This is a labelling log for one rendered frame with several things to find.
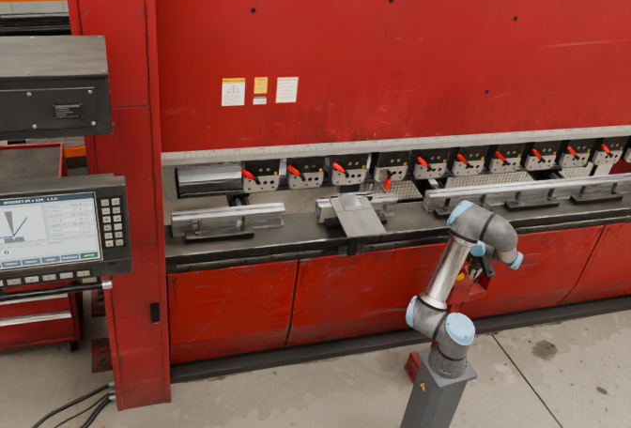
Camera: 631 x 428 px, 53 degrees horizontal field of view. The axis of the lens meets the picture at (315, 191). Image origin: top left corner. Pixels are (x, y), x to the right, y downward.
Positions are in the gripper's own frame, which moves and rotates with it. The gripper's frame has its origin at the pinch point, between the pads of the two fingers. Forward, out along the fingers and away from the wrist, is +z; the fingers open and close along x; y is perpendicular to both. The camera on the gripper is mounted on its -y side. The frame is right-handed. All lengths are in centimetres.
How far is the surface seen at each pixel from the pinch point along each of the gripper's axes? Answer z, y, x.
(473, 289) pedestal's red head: 2.4, -4.2, 0.9
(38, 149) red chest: -16, 110, 182
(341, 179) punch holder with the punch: -37, 40, 58
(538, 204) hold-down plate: -15, 26, -50
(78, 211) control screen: -79, -5, 167
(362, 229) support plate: -25, 19, 54
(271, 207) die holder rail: -20, 46, 87
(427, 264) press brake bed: 11.2, 22.0, 9.3
